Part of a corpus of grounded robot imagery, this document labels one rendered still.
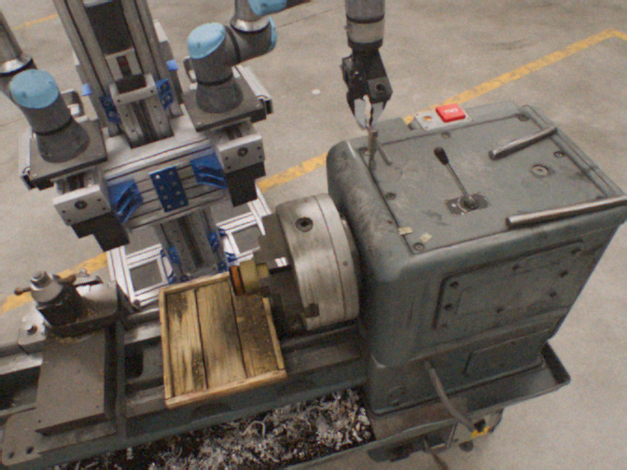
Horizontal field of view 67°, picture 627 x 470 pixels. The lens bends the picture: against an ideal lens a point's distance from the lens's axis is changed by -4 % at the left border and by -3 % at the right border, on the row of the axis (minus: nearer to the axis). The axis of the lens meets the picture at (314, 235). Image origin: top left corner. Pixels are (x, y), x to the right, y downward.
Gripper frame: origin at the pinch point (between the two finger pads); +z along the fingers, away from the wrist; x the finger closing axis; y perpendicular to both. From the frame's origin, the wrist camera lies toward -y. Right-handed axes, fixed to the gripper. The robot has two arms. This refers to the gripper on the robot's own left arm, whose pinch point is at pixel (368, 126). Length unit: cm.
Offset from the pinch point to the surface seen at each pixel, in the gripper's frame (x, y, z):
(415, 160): -10.6, -4.0, 9.8
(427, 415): -7, -38, 81
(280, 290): 27.5, -20.3, 24.0
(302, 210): 18.5, -9.4, 11.7
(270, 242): 27.1, -8.8, 20.4
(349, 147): 2.7, 6.0, 9.8
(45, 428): 87, -31, 39
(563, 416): -74, -37, 135
